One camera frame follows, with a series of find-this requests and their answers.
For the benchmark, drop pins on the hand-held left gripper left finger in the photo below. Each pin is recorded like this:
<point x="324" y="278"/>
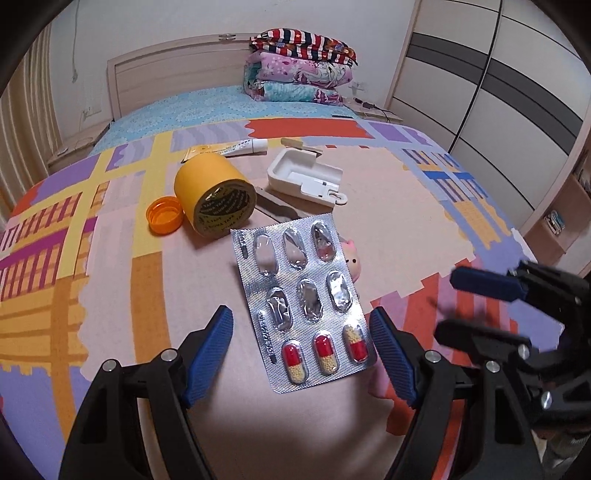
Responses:
<point x="210" y="355"/>

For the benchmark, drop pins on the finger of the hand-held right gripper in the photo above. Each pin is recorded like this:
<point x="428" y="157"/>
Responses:
<point x="480" y="339"/>
<point x="485" y="282"/>

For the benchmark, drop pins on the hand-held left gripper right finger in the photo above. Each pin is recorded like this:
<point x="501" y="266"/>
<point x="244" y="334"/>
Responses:
<point x="392" y="355"/>

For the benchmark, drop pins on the silver capsule blister pack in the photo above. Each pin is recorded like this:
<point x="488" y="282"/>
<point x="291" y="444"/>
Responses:
<point x="300" y="277"/>

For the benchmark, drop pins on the white plastic case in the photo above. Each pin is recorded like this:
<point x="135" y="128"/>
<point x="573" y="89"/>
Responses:
<point x="304" y="177"/>

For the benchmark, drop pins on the yellow white ointment tube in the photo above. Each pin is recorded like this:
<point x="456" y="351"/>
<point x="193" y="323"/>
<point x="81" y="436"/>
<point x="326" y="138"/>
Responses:
<point x="231" y="148"/>

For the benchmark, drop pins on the beige plastic strip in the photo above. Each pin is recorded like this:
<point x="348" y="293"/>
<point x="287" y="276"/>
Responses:
<point x="291" y="142"/>

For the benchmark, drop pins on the stack of books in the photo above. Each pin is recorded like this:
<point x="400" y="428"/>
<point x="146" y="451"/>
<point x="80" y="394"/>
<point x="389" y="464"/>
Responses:
<point x="556" y="221"/>

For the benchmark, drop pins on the colourful patterned foam mat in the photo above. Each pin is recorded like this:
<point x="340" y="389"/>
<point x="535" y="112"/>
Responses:
<point x="415" y="207"/>

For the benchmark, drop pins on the pink toy figure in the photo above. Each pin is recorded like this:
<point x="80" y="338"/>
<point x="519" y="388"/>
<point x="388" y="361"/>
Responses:
<point x="352" y="258"/>

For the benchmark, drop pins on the beige open shelf unit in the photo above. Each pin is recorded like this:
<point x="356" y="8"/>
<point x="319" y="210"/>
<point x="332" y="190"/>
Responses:
<point x="563" y="203"/>

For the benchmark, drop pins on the orange bottle cap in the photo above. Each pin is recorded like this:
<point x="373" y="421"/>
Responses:
<point x="164" y="214"/>

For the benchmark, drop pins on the grey flat tool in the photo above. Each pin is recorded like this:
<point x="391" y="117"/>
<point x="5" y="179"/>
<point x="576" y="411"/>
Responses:
<point x="277" y="203"/>

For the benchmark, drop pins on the yellow tape roll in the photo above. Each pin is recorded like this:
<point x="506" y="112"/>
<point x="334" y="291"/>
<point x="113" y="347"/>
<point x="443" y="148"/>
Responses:
<point x="207" y="180"/>

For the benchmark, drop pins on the white wardrobe with grey stripes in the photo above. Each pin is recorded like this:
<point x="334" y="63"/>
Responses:
<point x="508" y="92"/>

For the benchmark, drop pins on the beige bedside table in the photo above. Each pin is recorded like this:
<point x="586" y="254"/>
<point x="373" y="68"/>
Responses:
<point x="78" y="145"/>
<point x="378" y="113"/>

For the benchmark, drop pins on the blue pink folded quilt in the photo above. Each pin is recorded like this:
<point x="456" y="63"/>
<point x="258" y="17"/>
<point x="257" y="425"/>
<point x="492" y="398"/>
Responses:
<point x="286" y="92"/>

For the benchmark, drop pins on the pink floral folded quilt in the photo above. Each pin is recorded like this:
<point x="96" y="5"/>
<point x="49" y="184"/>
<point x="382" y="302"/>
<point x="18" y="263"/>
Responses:
<point x="300" y="69"/>

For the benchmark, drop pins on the beige wooden headboard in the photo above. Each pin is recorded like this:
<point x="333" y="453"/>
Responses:
<point x="175" y="69"/>

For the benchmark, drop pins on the striped folded blanket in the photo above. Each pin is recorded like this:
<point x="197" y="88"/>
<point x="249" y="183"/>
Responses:
<point x="304" y="44"/>

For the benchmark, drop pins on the beige curtain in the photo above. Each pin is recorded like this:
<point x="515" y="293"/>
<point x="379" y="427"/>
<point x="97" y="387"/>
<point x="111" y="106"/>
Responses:
<point x="27" y="115"/>

